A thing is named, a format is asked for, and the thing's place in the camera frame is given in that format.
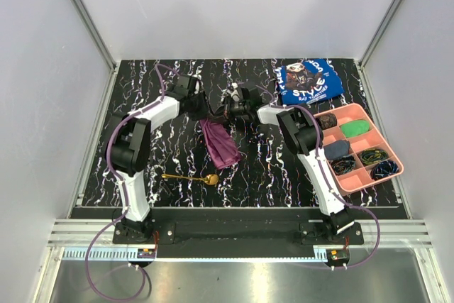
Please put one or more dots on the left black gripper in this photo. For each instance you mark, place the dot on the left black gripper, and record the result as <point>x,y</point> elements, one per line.
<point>205,110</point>

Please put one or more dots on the right aluminium frame post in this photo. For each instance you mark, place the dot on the right aluminium frame post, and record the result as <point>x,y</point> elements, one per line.
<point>380,32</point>

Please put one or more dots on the dark brown object in tray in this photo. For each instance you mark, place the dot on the dark brown object in tray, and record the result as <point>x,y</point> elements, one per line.
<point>327,121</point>

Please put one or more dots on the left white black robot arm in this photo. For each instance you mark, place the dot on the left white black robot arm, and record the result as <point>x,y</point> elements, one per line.
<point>128,147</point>

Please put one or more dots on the magenta cloth napkin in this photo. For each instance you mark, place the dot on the magenta cloth napkin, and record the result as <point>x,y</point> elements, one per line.
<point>220,145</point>

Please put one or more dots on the pink compartment tray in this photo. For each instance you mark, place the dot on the pink compartment tray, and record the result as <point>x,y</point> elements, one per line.
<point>361,175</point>

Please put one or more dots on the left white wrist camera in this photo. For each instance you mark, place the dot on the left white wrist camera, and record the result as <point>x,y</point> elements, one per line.
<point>196,87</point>

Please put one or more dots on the gold spoon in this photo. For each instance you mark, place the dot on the gold spoon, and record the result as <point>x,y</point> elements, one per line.
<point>210,179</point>

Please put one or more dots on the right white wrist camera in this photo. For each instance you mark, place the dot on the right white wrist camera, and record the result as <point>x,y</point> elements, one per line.
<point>234,92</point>

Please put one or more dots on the aluminium frame post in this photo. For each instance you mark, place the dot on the aluminium frame post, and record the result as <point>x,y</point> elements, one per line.
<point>380,32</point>
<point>94,33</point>

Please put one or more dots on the blue printed cloth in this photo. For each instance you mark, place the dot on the blue printed cloth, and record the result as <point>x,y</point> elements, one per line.
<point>308,82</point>

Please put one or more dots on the front aluminium rail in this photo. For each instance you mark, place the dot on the front aluminium rail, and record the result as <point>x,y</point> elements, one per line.
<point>393,233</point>

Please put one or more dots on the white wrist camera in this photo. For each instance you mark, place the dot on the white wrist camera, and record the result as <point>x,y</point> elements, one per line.
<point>196,87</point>
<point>234,92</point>

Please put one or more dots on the grey cloth in tray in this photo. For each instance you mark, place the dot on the grey cloth in tray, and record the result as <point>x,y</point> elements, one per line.
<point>337,149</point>

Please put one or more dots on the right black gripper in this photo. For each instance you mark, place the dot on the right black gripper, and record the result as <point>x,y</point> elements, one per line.
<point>223,117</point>

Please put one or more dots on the left aluminium frame post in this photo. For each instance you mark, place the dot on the left aluminium frame post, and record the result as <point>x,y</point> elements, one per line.
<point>94,33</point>

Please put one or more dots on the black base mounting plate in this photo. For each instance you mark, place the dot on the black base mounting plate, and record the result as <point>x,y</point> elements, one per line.
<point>294,244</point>

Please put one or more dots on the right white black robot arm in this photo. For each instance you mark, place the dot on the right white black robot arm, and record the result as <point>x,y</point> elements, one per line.
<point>303,137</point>

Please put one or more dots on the green object in tray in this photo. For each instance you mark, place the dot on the green object in tray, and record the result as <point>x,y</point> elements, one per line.
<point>355,128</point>

